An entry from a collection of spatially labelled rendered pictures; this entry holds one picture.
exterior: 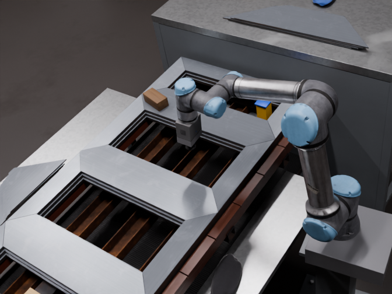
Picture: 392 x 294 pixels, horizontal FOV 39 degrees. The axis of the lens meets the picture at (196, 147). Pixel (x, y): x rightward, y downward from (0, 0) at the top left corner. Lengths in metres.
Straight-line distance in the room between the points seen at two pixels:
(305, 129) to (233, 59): 1.16
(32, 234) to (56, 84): 2.42
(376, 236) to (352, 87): 0.68
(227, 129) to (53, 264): 0.92
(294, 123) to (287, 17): 1.11
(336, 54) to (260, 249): 0.90
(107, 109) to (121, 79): 1.51
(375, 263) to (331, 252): 0.16
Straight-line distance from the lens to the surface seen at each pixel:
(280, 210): 2.31
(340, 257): 2.07
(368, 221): 2.20
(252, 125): 2.41
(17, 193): 2.55
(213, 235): 2.07
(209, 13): 2.84
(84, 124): 2.81
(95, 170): 2.38
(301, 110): 1.64
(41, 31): 5.30
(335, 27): 2.60
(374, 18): 2.70
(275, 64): 2.60
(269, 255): 2.18
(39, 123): 4.19
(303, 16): 2.68
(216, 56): 2.79
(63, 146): 2.73
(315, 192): 1.82
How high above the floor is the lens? 2.48
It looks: 43 degrees down
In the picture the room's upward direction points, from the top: 12 degrees counter-clockwise
